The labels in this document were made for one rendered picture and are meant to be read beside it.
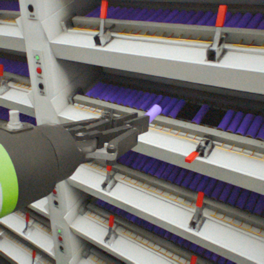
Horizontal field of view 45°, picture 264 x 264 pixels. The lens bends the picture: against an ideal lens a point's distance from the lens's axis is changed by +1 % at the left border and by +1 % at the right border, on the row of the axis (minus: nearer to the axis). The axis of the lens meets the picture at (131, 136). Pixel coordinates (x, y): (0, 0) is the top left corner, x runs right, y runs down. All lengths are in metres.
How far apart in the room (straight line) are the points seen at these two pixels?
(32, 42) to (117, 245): 0.63
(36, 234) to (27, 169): 1.06
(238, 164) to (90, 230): 0.58
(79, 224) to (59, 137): 0.74
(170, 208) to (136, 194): 0.10
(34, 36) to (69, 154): 0.55
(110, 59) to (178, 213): 0.40
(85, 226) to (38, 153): 0.76
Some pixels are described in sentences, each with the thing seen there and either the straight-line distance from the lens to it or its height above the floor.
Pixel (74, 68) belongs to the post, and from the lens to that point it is 0.92.
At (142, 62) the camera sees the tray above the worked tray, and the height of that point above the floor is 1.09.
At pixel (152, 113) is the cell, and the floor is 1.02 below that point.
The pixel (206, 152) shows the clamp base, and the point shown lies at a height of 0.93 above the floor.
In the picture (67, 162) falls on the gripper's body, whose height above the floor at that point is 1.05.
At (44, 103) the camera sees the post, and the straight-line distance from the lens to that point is 0.93.
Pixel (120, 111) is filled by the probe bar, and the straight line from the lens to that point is 0.80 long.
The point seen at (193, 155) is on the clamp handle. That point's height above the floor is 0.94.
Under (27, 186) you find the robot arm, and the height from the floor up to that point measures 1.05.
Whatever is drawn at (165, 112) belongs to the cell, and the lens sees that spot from 0.77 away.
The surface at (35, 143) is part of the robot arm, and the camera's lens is 0.35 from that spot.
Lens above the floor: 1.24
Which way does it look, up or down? 26 degrees down
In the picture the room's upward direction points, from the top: straight up
